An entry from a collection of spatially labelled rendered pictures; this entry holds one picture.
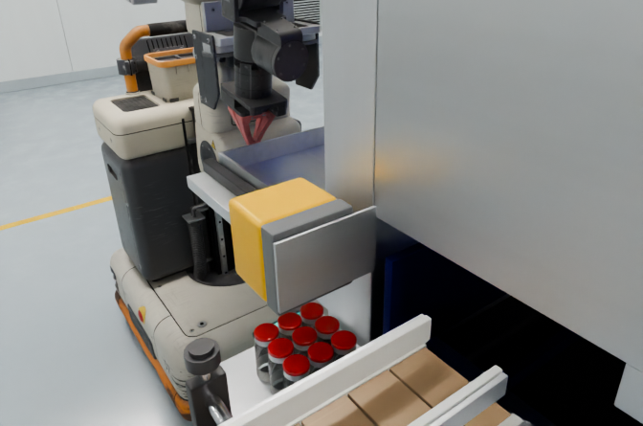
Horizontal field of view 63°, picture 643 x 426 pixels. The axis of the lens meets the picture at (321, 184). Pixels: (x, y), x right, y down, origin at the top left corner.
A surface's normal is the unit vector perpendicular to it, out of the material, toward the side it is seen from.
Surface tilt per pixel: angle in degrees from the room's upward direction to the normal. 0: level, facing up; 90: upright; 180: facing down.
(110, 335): 0
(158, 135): 90
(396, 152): 90
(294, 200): 0
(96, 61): 90
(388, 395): 0
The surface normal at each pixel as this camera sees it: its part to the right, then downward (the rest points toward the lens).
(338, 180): -0.82, 0.26
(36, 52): 0.58, 0.33
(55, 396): -0.02, -0.90
